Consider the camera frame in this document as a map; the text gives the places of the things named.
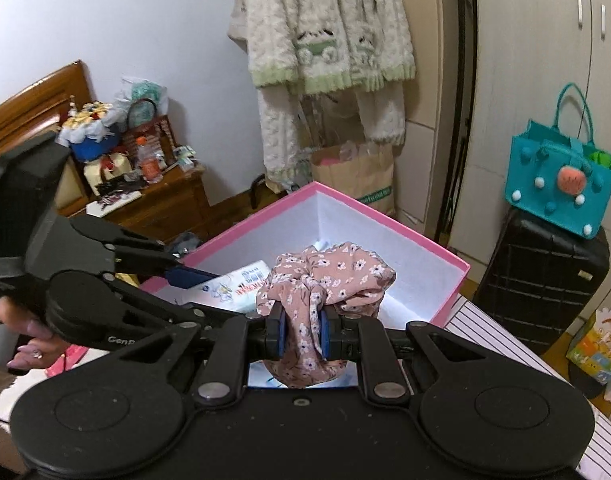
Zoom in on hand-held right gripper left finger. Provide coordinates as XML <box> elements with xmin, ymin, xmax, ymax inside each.
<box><xmin>100</xmin><ymin>304</ymin><xmax>289</xmax><ymax>407</ymax></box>

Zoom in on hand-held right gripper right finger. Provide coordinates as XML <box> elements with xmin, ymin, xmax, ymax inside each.
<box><xmin>318</xmin><ymin>307</ymin><xmax>492</xmax><ymax>406</ymax></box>

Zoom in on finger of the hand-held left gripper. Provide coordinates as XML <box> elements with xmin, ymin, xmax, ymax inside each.
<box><xmin>110</xmin><ymin>275</ymin><xmax>267</xmax><ymax>330</ymax></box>
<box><xmin>110</xmin><ymin>230</ymin><xmax>222</xmax><ymax>290</ymax></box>

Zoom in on small white tissue pack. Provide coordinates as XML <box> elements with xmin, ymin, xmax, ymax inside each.
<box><xmin>184</xmin><ymin>259</ymin><xmax>272</xmax><ymax>317</ymax></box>

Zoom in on pink floral scrunchie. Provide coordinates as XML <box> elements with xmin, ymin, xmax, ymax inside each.
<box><xmin>256</xmin><ymin>241</ymin><xmax>397</xmax><ymax>389</ymax></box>

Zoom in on pink cardboard box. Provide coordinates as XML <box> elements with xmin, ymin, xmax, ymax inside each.
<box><xmin>140</xmin><ymin>181</ymin><xmax>472</xmax><ymax>391</ymax></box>

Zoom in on person's left hand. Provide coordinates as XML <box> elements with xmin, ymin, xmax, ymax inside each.
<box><xmin>0</xmin><ymin>296</ymin><xmax>67</xmax><ymax>371</ymax></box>

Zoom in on wooden nightstand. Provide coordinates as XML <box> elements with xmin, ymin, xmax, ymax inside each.
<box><xmin>87</xmin><ymin>161</ymin><xmax>212</xmax><ymax>247</ymax></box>

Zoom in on white flower bouquet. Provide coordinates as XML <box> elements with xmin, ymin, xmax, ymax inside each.
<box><xmin>57</xmin><ymin>100</ymin><xmax>125</xmax><ymax>162</ymax></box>

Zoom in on wooden bed headboard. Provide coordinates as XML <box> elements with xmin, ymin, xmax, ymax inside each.
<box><xmin>0</xmin><ymin>59</ymin><xmax>95</xmax><ymax>166</ymax></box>

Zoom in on orange cap drink bottle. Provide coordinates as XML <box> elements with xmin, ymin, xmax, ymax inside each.
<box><xmin>134</xmin><ymin>135</ymin><xmax>162</xmax><ymax>183</ymax></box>

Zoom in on brown paper bag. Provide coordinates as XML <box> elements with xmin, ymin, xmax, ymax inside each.
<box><xmin>309</xmin><ymin>141</ymin><xmax>397</xmax><ymax>217</ymax></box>

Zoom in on white green plastic bag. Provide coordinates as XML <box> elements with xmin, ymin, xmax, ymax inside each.
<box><xmin>116</xmin><ymin>75</ymin><xmax>170</xmax><ymax>113</ymax></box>

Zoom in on white fleece pajama pants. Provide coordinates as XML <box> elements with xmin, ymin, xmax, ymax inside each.
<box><xmin>257</xmin><ymin>81</ymin><xmax>407</xmax><ymax>195</ymax></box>

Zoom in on striped table cover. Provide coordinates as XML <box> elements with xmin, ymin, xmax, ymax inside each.
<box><xmin>444</xmin><ymin>294</ymin><xmax>611</xmax><ymax>480</ymax></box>

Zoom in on black suitcase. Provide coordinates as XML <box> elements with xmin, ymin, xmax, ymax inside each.
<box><xmin>472</xmin><ymin>206</ymin><xmax>611</xmax><ymax>357</ymax></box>

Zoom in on beige wooden cabinet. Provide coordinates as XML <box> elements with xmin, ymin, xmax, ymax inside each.
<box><xmin>390</xmin><ymin>0</ymin><xmax>461</xmax><ymax>243</ymax></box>

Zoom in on beige canvas tote bag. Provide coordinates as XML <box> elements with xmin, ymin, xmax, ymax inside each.
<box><xmin>227</xmin><ymin>0</ymin><xmax>252</xmax><ymax>53</ymax></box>

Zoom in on teal felt tote bag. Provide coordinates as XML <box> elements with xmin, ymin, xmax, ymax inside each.
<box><xmin>504</xmin><ymin>81</ymin><xmax>611</xmax><ymax>239</ymax></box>

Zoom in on orange flower patterned bag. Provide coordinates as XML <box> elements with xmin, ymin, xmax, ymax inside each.
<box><xmin>565</xmin><ymin>308</ymin><xmax>611</xmax><ymax>387</ymax></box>

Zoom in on white fleece pajama top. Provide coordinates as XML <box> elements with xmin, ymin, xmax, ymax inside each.
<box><xmin>237</xmin><ymin>0</ymin><xmax>417</xmax><ymax>97</ymax></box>

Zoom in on light wood wardrobe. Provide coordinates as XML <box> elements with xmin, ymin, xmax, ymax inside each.
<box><xmin>448</xmin><ymin>0</ymin><xmax>611</xmax><ymax>281</ymax></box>

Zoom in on woven basket with handle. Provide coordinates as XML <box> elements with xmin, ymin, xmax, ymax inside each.
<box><xmin>124</xmin><ymin>99</ymin><xmax>175</xmax><ymax>166</ymax></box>

